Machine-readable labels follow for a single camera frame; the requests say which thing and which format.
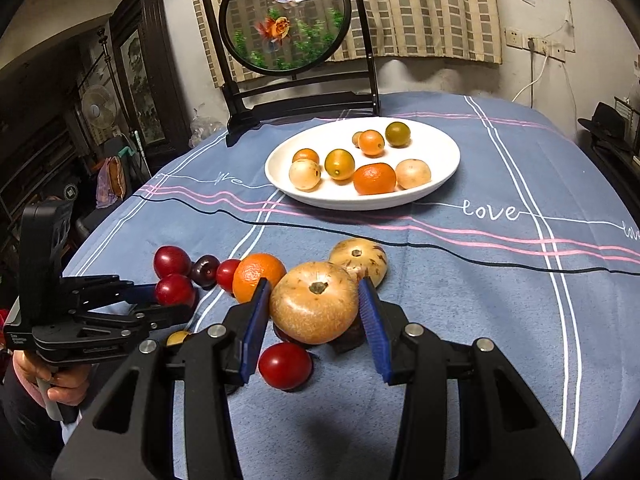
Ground red cherry tomato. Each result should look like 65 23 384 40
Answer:
216 259 243 294
258 342 313 391

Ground bumpy mandarin orange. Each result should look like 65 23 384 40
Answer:
353 163 397 196

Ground blue plaid tablecloth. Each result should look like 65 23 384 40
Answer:
60 91 640 480

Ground yellow-orange citrus fruit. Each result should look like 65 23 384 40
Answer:
324 148 356 181

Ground purple and orange bag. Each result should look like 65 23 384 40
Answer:
96 156 126 208

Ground dark framed painting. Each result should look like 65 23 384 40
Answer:
109 0 191 161

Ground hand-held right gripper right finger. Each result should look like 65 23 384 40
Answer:
357 276 581 480

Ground clear plastic bags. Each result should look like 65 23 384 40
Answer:
189 102 226 148

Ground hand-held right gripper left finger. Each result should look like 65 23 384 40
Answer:
52 276 273 480

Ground person's left hand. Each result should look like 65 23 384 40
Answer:
12 349 93 407

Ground dark purple plum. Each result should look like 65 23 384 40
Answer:
190 255 221 289

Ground white electric fan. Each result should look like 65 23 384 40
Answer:
80 84 118 133

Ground small pale yellow fruit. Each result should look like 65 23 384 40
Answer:
289 158 322 192

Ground red plum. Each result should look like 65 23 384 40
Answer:
153 245 192 279
155 274 197 310

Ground white power cable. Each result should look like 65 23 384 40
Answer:
510 55 548 106

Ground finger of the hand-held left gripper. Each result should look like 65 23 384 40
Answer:
60 274 160 312
65 304 195 335

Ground round goldfish table screen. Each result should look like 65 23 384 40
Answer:
199 0 382 148

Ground black hat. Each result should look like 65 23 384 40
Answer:
577 102 633 153

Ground person's left forearm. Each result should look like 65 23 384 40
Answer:
0 360 66 480

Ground beige checked curtain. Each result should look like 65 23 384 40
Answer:
186 0 503 90

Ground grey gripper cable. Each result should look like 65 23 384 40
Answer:
35 377 66 423

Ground green citrus fruit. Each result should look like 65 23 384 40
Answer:
385 121 412 148

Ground large orange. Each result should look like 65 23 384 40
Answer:
232 253 288 305

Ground large tan round fruit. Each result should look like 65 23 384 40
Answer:
269 261 360 345

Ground dark brown avocado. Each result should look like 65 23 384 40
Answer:
332 317 371 353

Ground dark wooden shelf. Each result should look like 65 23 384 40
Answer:
0 50 101 241

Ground small dark brown fruit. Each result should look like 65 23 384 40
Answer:
274 325 306 345

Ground white oval plate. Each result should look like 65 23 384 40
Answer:
264 116 461 211

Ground large pale yellow fruit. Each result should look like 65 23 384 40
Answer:
395 158 432 190

